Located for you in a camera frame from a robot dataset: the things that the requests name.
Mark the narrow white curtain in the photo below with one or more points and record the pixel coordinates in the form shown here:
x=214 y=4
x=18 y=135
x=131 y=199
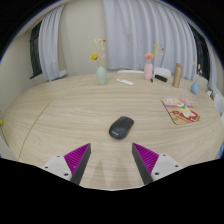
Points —
x=50 y=46
x=212 y=68

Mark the pale green vase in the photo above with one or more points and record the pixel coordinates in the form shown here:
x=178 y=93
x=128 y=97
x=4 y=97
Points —
x=101 y=76

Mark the white remote control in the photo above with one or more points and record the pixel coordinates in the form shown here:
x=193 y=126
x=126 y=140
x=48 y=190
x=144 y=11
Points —
x=125 y=81

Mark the small black case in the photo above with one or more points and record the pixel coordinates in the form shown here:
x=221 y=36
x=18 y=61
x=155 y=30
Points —
x=161 y=78

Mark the white chair with blue trim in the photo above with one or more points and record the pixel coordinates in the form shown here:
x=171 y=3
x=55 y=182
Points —
x=219 y=103
x=221 y=150

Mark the black computer mouse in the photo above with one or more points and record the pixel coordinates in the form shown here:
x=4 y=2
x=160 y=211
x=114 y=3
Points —
x=121 y=127

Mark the tan insulated bottle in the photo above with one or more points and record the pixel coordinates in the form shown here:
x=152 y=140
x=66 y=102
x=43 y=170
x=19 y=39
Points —
x=177 y=75

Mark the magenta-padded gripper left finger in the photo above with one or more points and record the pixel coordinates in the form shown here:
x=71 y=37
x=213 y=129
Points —
x=77 y=159

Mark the wide white curtain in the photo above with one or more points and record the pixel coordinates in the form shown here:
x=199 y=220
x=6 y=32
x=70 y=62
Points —
x=146 y=30

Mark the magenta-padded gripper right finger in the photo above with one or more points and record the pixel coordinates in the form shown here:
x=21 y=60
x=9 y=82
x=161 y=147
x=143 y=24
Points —
x=147 y=159

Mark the pink vase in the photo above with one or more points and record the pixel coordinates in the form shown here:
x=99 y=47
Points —
x=148 y=71

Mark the beige dried flower sprigs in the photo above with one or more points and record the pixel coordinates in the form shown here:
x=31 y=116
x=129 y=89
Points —
x=199 y=68

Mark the yellow dried flower bunch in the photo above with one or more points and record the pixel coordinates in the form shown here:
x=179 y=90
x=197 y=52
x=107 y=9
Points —
x=94 y=56

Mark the dark window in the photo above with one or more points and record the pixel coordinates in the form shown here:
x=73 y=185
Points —
x=35 y=50
x=201 y=53

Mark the blue vase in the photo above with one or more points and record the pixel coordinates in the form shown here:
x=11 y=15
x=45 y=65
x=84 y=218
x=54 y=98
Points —
x=194 y=88

